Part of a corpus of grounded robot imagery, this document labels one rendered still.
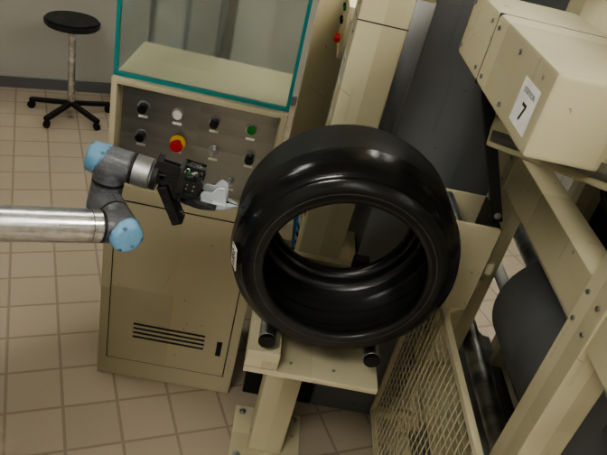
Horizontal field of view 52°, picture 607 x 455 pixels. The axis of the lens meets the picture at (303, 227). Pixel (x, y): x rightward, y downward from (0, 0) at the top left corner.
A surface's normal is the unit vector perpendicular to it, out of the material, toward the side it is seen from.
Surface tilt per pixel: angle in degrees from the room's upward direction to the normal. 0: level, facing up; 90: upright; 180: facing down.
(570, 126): 90
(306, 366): 0
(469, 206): 90
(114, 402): 0
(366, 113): 90
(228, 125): 90
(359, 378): 0
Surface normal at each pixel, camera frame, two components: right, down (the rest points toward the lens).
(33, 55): 0.33, 0.57
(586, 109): -0.04, 0.53
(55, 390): 0.21, -0.83
